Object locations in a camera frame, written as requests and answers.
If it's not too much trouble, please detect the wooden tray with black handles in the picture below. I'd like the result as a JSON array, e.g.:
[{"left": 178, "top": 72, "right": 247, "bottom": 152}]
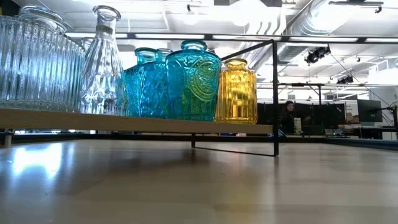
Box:
[{"left": 0, "top": 39, "right": 280, "bottom": 157}]

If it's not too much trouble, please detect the black computer monitor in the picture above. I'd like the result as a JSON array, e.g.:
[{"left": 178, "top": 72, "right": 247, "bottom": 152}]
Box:
[{"left": 356, "top": 98, "right": 384, "bottom": 123}]

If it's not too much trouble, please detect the small teal glass vase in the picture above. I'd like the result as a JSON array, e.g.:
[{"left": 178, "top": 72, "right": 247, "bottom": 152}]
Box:
[{"left": 139, "top": 48, "right": 174, "bottom": 119}]

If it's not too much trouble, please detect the small clear glass vase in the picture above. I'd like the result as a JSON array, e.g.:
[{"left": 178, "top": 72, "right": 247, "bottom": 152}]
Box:
[{"left": 0, "top": 15, "right": 85, "bottom": 113}]

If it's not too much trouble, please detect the cylindrical amber glass vase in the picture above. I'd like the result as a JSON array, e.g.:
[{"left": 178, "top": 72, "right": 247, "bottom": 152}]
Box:
[{"left": 215, "top": 58, "right": 258, "bottom": 124}]

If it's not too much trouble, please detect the long fluorescent light bar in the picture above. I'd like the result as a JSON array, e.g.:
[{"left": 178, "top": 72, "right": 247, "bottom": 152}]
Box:
[{"left": 63, "top": 30, "right": 398, "bottom": 44}]

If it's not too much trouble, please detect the labelled clear glass carafe vase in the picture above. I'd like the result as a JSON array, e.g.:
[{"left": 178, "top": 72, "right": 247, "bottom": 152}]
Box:
[{"left": 80, "top": 5, "right": 129, "bottom": 116}]

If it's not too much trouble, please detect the wide teal glass vase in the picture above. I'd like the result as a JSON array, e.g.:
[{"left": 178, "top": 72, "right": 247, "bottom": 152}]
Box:
[{"left": 123, "top": 47, "right": 156, "bottom": 118}]

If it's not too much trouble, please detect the rounded teal glass vase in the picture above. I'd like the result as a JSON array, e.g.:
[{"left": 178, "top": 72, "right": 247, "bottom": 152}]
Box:
[{"left": 165, "top": 39, "right": 222, "bottom": 121}]

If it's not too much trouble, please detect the person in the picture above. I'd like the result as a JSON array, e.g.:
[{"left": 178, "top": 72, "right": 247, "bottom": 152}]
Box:
[{"left": 279, "top": 100, "right": 312, "bottom": 135}]

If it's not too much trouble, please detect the black rig camera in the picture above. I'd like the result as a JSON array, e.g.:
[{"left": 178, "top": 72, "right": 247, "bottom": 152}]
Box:
[
  {"left": 336, "top": 75, "right": 354, "bottom": 85},
  {"left": 304, "top": 45, "right": 331, "bottom": 65}
]

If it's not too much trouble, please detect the black aluminium table frame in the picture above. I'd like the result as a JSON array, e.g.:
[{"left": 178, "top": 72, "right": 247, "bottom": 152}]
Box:
[{"left": 0, "top": 132, "right": 398, "bottom": 152}]

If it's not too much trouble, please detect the silver ventilation duct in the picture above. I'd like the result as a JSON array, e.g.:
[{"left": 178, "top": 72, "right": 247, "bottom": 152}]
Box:
[{"left": 245, "top": 0, "right": 363, "bottom": 71}]

